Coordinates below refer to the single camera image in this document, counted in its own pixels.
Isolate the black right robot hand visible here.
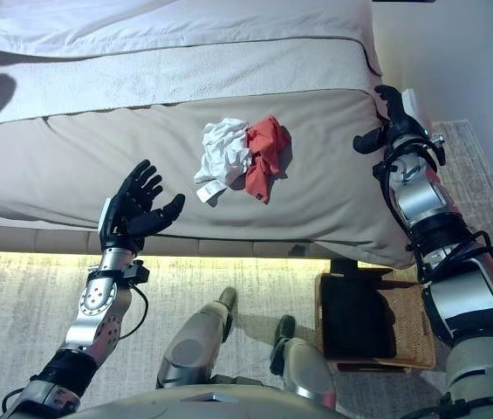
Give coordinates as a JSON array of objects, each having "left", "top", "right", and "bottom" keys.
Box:
[{"left": 353, "top": 85, "right": 433, "bottom": 156}]

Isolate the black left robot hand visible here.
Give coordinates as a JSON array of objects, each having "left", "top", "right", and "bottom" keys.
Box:
[{"left": 97, "top": 159, "right": 186, "bottom": 254}]

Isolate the white garment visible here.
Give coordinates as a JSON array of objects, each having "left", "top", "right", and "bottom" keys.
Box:
[{"left": 192, "top": 117, "right": 254, "bottom": 204}]

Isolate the red garment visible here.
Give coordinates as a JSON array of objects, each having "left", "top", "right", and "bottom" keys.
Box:
[{"left": 242, "top": 115, "right": 293, "bottom": 205}]

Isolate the black garment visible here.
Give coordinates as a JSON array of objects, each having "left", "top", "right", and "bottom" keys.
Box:
[{"left": 320, "top": 274, "right": 398, "bottom": 360}]

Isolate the woven wicker basket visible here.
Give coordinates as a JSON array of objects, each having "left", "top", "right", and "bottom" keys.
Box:
[{"left": 314, "top": 259, "right": 438, "bottom": 372}]

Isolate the beige bedspread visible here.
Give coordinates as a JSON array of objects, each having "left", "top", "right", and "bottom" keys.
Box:
[{"left": 0, "top": 34, "right": 417, "bottom": 270}]

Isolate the left robot leg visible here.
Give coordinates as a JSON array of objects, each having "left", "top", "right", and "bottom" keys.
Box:
[{"left": 155, "top": 286, "right": 238, "bottom": 392}]

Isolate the robot leg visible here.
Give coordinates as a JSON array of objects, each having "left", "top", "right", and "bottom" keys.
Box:
[
  {"left": 155, "top": 286, "right": 238, "bottom": 392},
  {"left": 269, "top": 313, "right": 337, "bottom": 411}
]

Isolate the white duvet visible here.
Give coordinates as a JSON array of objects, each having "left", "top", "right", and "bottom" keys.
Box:
[{"left": 0, "top": 0, "right": 373, "bottom": 60}]

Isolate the grey robot torso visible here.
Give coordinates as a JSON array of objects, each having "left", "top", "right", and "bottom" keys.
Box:
[{"left": 75, "top": 383, "right": 339, "bottom": 419}]

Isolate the right robot leg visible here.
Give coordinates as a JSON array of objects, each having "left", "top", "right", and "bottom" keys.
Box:
[{"left": 269, "top": 313, "right": 337, "bottom": 411}]

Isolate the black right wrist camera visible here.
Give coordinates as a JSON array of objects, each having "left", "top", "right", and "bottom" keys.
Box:
[{"left": 429, "top": 134, "right": 448, "bottom": 166}]

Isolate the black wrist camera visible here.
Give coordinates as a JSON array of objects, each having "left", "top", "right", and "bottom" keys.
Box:
[
  {"left": 429, "top": 134, "right": 448, "bottom": 166},
  {"left": 123, "top": 260, "right": 149, "bottom": 283}
]

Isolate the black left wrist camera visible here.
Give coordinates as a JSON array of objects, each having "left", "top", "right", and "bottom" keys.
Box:
[{"left": 123, "top": 260, "right": 149, "bottom": 283}]

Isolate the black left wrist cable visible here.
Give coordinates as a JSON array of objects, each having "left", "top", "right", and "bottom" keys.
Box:
[{"left": 117, "top": 281, "right": 149, "bottom": 340}]

